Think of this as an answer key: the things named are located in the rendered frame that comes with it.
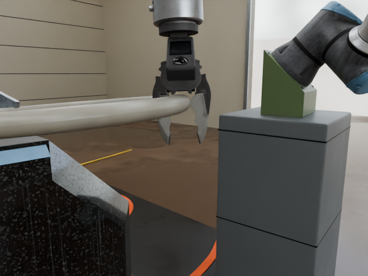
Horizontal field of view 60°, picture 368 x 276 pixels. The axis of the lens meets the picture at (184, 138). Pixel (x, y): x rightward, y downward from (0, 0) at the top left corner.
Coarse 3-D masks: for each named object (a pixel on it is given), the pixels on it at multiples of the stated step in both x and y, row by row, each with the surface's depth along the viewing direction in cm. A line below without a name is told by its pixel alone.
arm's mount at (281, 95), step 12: (264, 60) 118; (264, 72) 119; (276, 72) 117; (264, 84) 120; (276, 84) 118; (288, 84) 115; (300, 84) 117; (264, 96) 121; (276, 96) 118; (288, 96) 116; (300, 96) 114; (312, 96) 124; (264, 108) 121; (276, 108) 119; (288, 108) 117; (300, 108) 114; (312, 108) 127
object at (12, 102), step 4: (0, 92) 77; (0, 96) 76; (4, 96) 75; (8, 96) 75; (0, 100) 76; (4, 100) 76; (8, 100) 75; (12, 100) 74; (16, 100) 74; (0, 104) 77; (4, 104) 76; (8, 104) 75; (12, 104) 74; (16, 104) 74
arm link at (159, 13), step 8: (152, 0) 56; (160, 0) 54; (168, 0) 53; (176, 0) 53; (184, 0) 53; (192, 0) 53; (200, 0) 55; (152, 8) 57; (160, 8) 54; (168, 8) 53; (176, 8) 53; (184, 8) 53; (192, 8) 54; (200, 8) 55; (160, 16) 54; (168, 16) 53; (176, 16) 53; (184, 16) 53; (192, 16) 54; (200, 16) 55; (160, 24) 57
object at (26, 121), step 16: (144, 96) 76; (176, 96) 50; (0, 112) 36; (16, 112) 35; (32, 112) 36; (48, 112) 36; (64, 112) 36; (80, 112) 37; (96, 112) 38; (112, 112) 39; (128, 112) 40; (144, 112) 42; (160, 112) 45; (176, 112) 49; (0, 128) 35; (16, 128) 35; (32, 128) 35; (48, 128) 36; (64, 128) 37; (80, 128) 38; (96, 128) 39
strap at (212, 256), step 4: (124, 196) 261; (132, 204) 245; (132, 208) 238; (212, 248) 184; (212, 252) 179; (208, 256) 175; (212, 256) 175; (204, 260) 172; (208, 260) 172; (212, 260) 172; (200, 264) 168; (204, 264) 168; (208, 264) 168; (200, 268) 165; (204, 268) 165; (196, 272) 161; (200, 272) 161
